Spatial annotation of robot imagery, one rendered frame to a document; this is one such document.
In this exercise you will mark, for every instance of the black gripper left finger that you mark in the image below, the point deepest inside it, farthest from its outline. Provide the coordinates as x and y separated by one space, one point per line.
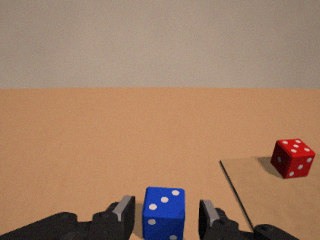
105 225

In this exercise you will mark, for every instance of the blue die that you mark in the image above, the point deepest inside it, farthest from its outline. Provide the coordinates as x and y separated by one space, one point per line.
163 214

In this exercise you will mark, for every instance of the red die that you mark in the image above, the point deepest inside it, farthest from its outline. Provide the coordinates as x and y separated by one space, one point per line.
292 158

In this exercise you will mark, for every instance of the tan square mat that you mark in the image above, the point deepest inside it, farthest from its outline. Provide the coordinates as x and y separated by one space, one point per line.
291 204

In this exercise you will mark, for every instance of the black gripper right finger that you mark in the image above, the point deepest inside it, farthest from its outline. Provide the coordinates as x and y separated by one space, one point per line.
215 221

